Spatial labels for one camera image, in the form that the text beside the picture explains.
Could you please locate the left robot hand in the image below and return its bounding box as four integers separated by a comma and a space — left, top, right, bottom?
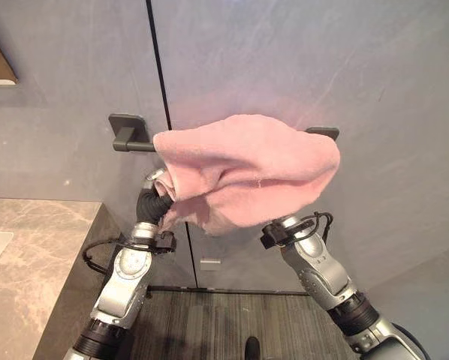
136, 168, 174, 226

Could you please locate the pink terry towel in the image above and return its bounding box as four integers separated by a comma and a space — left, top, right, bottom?
152, 114, 341, 237

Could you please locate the dark grey towel bar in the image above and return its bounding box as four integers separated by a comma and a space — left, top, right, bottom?
108, 113, 340, 153

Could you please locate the marble sink counter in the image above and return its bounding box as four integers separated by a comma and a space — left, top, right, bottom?
0, 197, 122, 360

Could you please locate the dark robot foot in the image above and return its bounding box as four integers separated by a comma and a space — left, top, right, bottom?
244, 336, 261, 360

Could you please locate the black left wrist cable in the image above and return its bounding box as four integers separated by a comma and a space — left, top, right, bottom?
82, 231, 177, 274

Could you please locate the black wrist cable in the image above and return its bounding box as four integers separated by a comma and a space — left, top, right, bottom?
280, 211, 334, 245
82, 231, 177, 274

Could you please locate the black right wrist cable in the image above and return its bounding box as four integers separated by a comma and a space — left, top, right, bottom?
280, 211, 334, 245

